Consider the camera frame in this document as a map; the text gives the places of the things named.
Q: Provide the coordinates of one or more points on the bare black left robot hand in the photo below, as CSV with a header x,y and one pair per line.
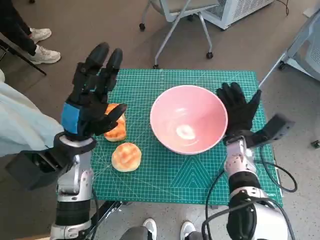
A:
x,y
92,100

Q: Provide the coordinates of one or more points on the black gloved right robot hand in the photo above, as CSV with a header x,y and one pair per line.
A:
x,y
237,112

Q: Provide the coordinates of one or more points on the long twisted toy bread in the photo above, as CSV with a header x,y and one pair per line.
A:
x,y
117,132

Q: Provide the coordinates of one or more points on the pink bowl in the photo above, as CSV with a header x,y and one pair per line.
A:
x,y
187,112

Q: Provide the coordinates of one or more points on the round toy bread bun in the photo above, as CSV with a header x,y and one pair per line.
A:
x,y
126,157

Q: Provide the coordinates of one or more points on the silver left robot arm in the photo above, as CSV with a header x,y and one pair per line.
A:
x,y
82,170

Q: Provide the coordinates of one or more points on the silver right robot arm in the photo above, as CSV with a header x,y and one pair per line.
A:
x,y
240,162

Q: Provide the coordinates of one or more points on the person in light trousers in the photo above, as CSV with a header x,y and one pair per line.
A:
x,y
25,120

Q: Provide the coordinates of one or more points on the black stand leg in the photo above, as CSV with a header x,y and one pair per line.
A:
x,y
25,61

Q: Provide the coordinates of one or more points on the white grilled cabinet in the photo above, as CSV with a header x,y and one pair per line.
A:
x,y
235,15

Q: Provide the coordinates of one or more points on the pale blue wheeled chair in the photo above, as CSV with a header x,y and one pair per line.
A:
x,y
312,45

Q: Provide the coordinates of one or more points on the green cutting mat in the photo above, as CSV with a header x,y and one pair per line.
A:
x,y
160,180

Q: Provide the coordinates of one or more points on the person with white shoes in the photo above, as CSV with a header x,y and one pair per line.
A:
x,y
12,22

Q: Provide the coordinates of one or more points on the grey wheeled chair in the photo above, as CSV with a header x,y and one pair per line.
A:
x,y
190,6

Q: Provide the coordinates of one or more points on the white shoe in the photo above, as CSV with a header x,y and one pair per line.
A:
x,y
187,226
150,225

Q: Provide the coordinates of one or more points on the dark grey leg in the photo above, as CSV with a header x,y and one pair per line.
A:
x,y
197,236
135,233

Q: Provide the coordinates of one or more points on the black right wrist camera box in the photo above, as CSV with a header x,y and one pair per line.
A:
x,y
275,130

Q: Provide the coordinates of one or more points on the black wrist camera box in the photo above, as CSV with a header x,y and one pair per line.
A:
x,y
275,130
32,167

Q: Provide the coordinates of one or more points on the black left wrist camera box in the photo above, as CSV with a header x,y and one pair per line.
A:
x,y
32,167

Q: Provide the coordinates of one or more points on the black metal table rail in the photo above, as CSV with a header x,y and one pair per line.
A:
x,y
110,210

